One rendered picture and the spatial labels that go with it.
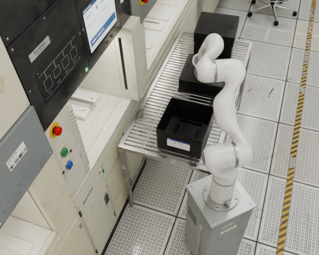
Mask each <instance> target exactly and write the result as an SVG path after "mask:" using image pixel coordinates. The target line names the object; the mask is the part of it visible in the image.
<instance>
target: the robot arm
mask: <svg viewBox="0 0 319 255"><path fill-rule="evenodd" d="M223 49H224V42H223V39H222V37H221V36H220V35H219V34H216V33H212V34H209V35H208V36H207V37H206V38H205V40H204V42H203V44H202V45H201V47H200V49H199V51H198V54H196V55H194V57H193V59H192V63H193V65H194V66H195V69H194V75H195V77H196V79H197V80H198V81H200V82H203V83H212V82H221V81H223V82H225V86H224V88H223V89H222V90H221V91H220V92H219V93H218V94H217V96H216V97H215V98H214V101H213V111H214V118H215V122H216V125H217V126H218V128H219V129H221V130H222V131H224V132H226V133H227V134H229V135H230V136H231V139H232V142H228V143H219V144H212V145H209V146H207V147H206V148H205V149H204V150H203V152H202V161H203V164H204V166H205V168H206V169H207V170H208V171H209V172H210V173H212V174H213V175H212V181H211V182H209V183H207V184H206V186H205V188H204V190H203V198H204V201H205V203H206V204H207V205H208V206H209V207H210V208H212V209H214V210H217V211H228V210H231V209H232V208H234V207H235V206H236V204H237V202H238V191H237V189H236V187H235V183H236V180H237V168H238V167H245V166H247V165H249V164H251V163H252V161H253V158H254V152H253V149H252V147H251V145H250V143H249V142H248V140H247V139H246V137H245V136H244V134H243V133H242V131H241V129H240V127H239V125H238V122H237V117H236V109H235V95H236V92H237V90H238V88H239V87H240V85H241V84H242V82H243V81H244V79H245V76H246V68H245V65H244V63H243V62H242V61H241V60H239V59H220V60H215V59H216V58H217V57H218V56H219V55H220V54H221V53H222V51H223Z"/></svg>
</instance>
